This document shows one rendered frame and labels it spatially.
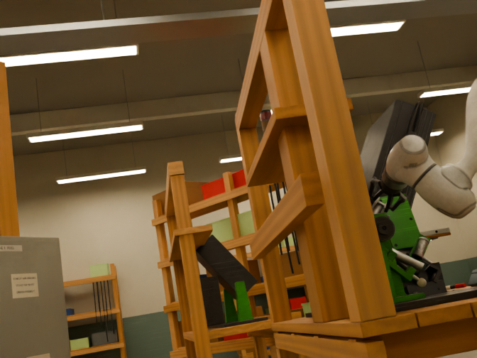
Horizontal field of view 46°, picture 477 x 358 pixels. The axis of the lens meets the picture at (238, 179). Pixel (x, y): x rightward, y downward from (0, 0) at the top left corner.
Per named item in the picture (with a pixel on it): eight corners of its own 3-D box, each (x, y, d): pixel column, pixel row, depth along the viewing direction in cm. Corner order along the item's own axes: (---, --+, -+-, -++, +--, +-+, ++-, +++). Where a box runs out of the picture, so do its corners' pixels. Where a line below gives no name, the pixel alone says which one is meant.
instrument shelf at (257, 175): (299, 179, 264) (297, 171, 265) (353, 109, 177) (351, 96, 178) (247, 187, 261) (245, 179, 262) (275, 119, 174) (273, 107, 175)
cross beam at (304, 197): (262, 258, 274) (259, 240, 276) (324, 203, 148) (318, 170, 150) (252, 260, 273) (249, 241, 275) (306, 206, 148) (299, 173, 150)
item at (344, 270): (289, 319, 277) (254, 133, 299) (397, 315, 133) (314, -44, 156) (271, 322, 276) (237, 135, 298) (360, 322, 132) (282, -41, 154)
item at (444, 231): (434, 241, 232) (431, 233, 233) (451, 234, 217) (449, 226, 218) (342, 256, 228) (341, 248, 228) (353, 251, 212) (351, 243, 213)
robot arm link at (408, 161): (375, 168, 180) (408, 196, 176) (389, 141, 167) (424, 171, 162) (397, 150, 184) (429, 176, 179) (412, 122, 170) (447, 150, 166)
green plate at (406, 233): (417, 253, 208) (399, 203, 218) (424, 244, 201) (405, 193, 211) (387, 259, 206) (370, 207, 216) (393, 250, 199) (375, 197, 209)
